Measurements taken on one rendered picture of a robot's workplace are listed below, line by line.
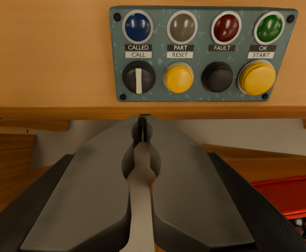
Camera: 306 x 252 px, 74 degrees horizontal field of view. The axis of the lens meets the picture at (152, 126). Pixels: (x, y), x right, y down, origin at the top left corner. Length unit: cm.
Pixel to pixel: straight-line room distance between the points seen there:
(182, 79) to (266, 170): 23
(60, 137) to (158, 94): 103
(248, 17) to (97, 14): 15
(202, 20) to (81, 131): 103
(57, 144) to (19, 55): 97
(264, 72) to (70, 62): 18
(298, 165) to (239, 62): 23
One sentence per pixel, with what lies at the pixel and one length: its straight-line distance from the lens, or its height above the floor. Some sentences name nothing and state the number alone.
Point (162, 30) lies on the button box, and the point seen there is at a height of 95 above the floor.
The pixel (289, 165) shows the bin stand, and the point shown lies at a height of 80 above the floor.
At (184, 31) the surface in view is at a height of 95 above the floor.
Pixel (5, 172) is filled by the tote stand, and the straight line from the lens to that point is 112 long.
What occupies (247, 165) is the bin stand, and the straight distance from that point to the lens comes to 34.
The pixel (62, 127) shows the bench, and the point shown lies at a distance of 111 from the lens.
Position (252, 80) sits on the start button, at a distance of 20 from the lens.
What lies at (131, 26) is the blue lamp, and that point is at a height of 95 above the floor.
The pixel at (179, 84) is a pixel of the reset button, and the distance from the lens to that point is 18.
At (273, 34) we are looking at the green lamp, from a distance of 20.
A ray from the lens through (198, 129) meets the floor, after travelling 114.
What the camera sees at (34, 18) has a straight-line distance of 26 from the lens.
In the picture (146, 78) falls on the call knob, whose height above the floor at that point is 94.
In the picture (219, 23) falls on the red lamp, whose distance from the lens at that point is 18.
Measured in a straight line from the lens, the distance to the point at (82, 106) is 22.
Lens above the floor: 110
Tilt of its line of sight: 86 degrees down
